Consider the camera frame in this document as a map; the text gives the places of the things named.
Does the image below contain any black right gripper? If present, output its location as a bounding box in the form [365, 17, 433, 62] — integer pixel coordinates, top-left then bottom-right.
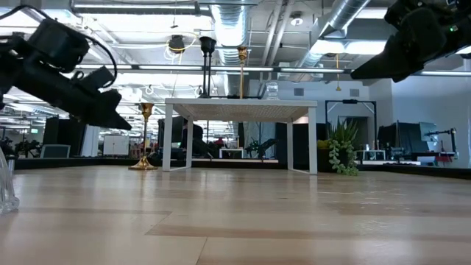
[350, 0, 448, 82]

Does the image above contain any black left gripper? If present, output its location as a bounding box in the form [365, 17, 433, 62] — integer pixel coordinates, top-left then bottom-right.
[14, 40, 132, 130]

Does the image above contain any tall gold candlestick holder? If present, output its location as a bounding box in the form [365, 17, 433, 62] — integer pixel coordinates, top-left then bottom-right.
[128, 102, 158, 171]
[236, 46, 248, 99]

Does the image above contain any clear ribbed glass candle holder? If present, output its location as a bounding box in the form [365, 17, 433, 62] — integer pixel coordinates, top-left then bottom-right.
[265, 82, 280, 101]
[0, 146, 21, 214]

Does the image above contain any black jointed desk arm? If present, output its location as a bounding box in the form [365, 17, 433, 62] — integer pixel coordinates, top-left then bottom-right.
[426, 127, 459, 160]

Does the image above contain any white building column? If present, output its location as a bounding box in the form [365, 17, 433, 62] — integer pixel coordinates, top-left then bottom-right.
[81, 124, 103, 158]

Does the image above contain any rectangular ceiling light panel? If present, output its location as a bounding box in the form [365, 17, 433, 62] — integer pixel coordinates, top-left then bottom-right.
[311, 38, 389, 56]

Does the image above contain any black room partition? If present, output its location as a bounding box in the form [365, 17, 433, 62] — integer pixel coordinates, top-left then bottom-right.
[42, 116, 88, 158]

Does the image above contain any small background monitor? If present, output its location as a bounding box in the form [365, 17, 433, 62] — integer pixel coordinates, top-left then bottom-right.
[40, 144, 71, 160]

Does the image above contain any black fabric backdrop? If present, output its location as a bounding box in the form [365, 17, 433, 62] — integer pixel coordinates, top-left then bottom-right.
[378, 121, 420, 155]

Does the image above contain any long ceiling light bar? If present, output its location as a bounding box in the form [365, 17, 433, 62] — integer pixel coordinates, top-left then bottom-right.
[73, 62, 471, 77]

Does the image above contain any green potted succulent plant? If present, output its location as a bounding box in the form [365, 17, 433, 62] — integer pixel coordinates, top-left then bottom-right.
[317, 118, 361, 177]

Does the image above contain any white perforated metal shelf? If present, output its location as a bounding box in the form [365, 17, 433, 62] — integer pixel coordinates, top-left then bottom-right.
[162, 97, 319, 176]

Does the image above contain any black aluminium table frame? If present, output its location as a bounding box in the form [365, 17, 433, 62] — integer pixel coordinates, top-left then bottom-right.
[14, 156, 471, 180]

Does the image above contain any black background frame stand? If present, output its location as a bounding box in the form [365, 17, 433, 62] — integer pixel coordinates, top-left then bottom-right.
[325, 99, 378, 148]

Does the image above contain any yellow hanging ceiling cord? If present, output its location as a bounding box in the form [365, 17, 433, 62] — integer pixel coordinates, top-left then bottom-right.
[334, 53, 341, 92]

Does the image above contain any silver spiral ventilation duct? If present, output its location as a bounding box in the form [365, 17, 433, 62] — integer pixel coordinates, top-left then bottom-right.
[210, 0, 252, 97]
[294, 0, 371, 73]

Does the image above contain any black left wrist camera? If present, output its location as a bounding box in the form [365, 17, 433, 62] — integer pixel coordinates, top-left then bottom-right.
[28, 18, 91, 74]

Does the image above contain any black ceiling cable reel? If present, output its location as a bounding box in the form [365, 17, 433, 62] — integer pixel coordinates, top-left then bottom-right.
[168, 34, 187, 54]

